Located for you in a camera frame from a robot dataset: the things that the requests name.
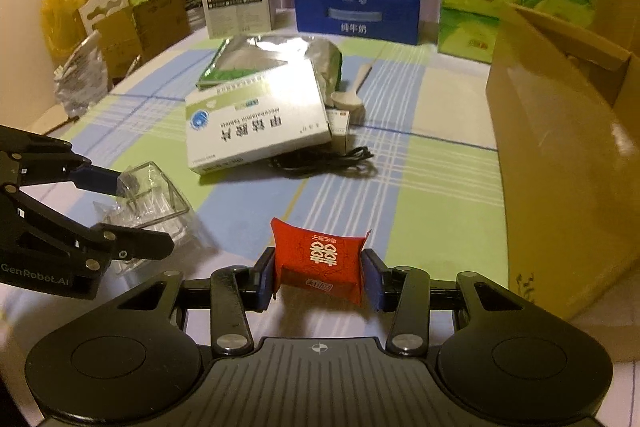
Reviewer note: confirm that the cardboard box with white flap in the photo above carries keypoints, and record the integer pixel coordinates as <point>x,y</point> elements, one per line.
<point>115,37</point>

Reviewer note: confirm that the white plastic spoon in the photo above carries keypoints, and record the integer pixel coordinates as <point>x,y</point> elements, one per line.
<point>345,99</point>

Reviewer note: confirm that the clear plastic box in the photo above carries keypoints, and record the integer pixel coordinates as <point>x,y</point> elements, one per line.
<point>150,202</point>

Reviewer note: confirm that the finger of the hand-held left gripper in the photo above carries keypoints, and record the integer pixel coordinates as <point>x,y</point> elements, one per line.
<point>95,179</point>
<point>135,247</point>

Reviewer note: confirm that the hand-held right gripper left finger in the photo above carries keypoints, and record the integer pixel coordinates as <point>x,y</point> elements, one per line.
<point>265,279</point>

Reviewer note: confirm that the large white medicine box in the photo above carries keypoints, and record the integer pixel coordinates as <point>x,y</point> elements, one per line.
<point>250,122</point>

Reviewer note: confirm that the yellow plastic bag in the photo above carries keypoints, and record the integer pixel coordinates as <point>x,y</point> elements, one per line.
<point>60,17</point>

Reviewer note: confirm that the red candy packet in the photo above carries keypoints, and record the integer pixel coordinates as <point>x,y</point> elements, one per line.
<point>320,257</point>

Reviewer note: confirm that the crumpled silver foil bag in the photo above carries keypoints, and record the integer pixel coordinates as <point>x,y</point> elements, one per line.
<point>82,72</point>

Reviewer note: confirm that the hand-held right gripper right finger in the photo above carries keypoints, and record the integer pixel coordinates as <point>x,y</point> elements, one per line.
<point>372,281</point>

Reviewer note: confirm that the dark blue milk carton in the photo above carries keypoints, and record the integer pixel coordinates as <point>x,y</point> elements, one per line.
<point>310,17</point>

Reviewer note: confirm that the white ointment box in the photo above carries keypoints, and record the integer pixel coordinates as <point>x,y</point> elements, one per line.
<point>339,127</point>

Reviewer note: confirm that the plain brown cardboard box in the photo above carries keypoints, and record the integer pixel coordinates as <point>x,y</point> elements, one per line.
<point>162,19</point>

